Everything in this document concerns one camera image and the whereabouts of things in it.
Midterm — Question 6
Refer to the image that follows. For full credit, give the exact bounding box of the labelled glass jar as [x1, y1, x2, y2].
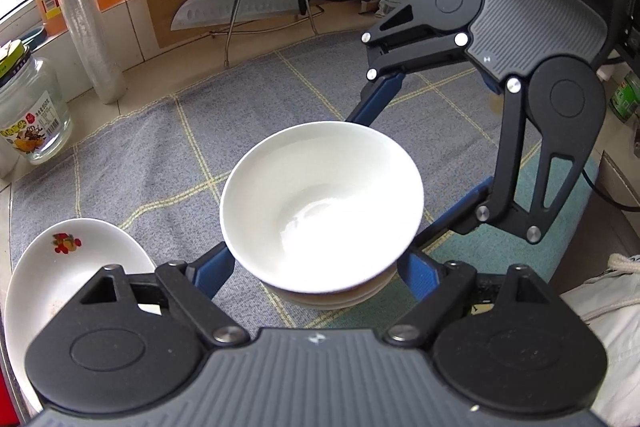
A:
[0, 39, 73, 165]

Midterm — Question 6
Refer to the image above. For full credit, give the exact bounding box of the person's white clothing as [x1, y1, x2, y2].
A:
[557, 252, 640, 427]

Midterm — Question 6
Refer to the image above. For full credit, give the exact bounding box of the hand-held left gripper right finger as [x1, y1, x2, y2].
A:
[385, 249, 553, 348]

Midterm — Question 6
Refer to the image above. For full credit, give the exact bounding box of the dark blue small dish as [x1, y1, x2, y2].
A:
[19, 26, 49, 46]

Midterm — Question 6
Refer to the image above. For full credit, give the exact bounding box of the black handled kitchen knife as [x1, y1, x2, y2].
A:
[170, 0, 373, 32]

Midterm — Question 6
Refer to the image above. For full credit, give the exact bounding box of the grey checked cloth mat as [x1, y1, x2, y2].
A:
[9, 32, 566, 343]

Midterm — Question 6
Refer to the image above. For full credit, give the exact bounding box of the white fruit print plate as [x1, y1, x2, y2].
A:
[4, 217, 166, 415]

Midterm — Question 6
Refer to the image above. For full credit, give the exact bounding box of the clear cling film roll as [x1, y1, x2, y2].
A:
[39, 0, 127, 105]

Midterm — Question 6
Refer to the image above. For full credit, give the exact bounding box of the black cable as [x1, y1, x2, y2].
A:
[582, 22, 640, 212]

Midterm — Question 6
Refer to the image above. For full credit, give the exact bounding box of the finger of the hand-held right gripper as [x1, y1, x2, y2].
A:
[415, 79, 593, 253]
[345, 0, 468, 128]

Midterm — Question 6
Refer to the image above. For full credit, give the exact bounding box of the teal cloth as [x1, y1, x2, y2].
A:
[320, 154, 601, 323]

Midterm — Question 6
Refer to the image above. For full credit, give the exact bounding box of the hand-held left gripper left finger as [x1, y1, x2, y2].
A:
[80, 243, 249, 348]

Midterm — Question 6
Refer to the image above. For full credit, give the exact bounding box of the red white plastic basin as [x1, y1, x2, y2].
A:
[0, 337, 23, 427]

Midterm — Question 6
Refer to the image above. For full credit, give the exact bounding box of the metal wire rack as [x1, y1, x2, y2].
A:
[223, 0, 323, 68]

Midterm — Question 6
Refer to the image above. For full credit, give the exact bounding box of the green lidded jar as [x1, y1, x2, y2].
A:
[609, 72, 640, 124]

